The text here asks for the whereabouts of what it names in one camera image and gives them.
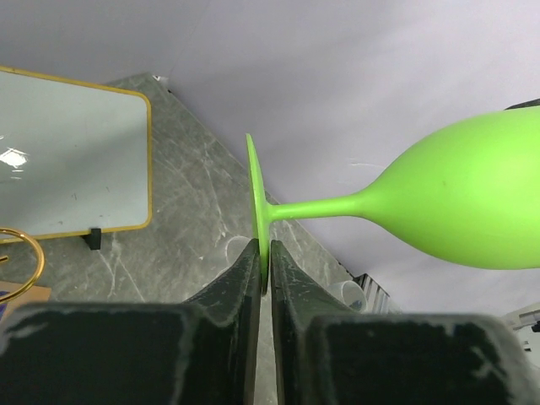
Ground gold framed whiteboard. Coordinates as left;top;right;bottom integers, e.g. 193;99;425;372
1;67;152;239

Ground aluminium rail frame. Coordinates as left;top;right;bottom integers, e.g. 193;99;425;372
353;273;402;315

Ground clear wine glass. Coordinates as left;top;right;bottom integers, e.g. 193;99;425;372
224;235;251;265
327;280;368;313

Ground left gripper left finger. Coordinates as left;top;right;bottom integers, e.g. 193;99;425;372
1;240;262;404

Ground green wine glass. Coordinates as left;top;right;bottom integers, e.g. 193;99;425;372
246;100;539;278

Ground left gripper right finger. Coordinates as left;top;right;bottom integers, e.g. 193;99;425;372
269;241;539;404

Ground gold wine glass rack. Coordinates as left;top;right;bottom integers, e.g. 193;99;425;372
1;228;46;304

